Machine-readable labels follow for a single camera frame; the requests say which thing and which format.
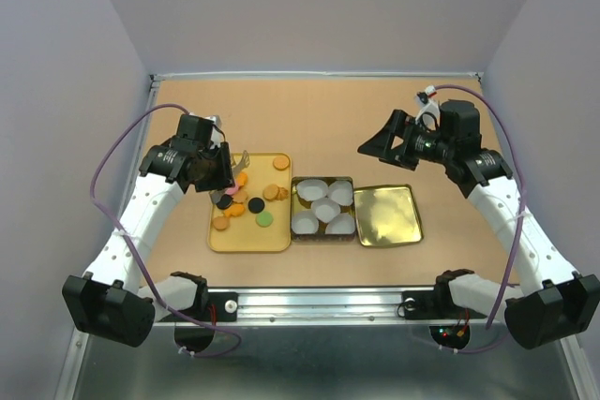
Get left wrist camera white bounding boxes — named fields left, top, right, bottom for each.
left=207, top=115, right=225, bottom=148

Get black round cookie right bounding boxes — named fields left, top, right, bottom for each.
left=247, top=197, right=265, bottom=215

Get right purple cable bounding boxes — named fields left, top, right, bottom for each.
left=433, top=84, right=527, bottom=354

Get metal tongs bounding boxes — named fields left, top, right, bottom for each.
left=210, top=150, right=250, bottom=205

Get white paper cup bottom left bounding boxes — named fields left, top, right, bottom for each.
left=291, top=210, right=320, bottom=235

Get white paper cup top left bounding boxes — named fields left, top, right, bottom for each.
left=296, top=179, right=329, bottom=202

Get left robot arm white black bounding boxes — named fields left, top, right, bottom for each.
left=62, top=114, right=234, bottom=348

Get tan cookie bottom left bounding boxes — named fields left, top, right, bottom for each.
left=211, top=215, right=230, bottom=231

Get square cookie tin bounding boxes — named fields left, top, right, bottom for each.
left=290, top=176, right=357, bottom=243

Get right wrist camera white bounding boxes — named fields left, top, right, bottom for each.
left=415, top=85, right=440, bottom=130

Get white paper cup bottom right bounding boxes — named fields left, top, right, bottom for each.
left=325, top=213, right=356, bottom=235

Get black round cookie left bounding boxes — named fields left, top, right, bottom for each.
left=216, top=194, right=233, bottom=211

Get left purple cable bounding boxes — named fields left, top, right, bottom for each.
left=89, top=103, right=243, bottom=358

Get aluminium rail frame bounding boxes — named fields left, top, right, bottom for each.
left=53, top=70, right=600, bottom=400

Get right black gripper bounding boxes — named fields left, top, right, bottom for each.
left=356, top=110, right=454, bottom=170

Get round tan cookie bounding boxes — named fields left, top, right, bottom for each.
left=262, top=184, right=279, bottom=201
left=273, top=155, right=291, bottom=170

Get purple cable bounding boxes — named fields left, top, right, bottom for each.
left=89, top=103, right=243, bottom=358
left=433, top=84, right=527, bottom=354

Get white paper cup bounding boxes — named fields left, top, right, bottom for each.
left=325, top=213, right=356, bottom=235
left=296, top=179, right=329, bottom=202
left=327, top=180, right=353, bottom=206
left=311, top=197, right=341, bottom=224
left=291, top=210, right=320, bottom=235

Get gold tin lid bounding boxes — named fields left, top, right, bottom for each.
left=353, top=185, right=424, bottom=248

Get gold rectangular tray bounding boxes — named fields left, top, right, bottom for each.
left=207, top=152, right=292, bottom=253

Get green round cookie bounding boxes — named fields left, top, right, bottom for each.
left=256, top=211, right=274, bottom=228

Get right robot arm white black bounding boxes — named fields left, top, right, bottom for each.
left=357, top=100, right=599, bottom=349

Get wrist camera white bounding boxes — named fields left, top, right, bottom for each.
left=207, top=115, right=225, bottom=148
left=415, top=85, right=440, bottom=130

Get white paper cup top right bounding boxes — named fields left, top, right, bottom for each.
left=327, top=180, right=353, bottom=206

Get black round cookie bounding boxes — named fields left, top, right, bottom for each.
left=247, top=197, right=265, bottom=215
left=216, top=194, right=233, bottom=211

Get orange flower cookie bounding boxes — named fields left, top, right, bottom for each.
left=235, top=171, right=248, bottom=187

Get orange fish cookie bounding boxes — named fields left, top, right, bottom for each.
left=223, top=203, right=246, bottom=217

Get white paper cup centre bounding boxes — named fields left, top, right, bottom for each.
left=311, top=197, right=341, bottom=224

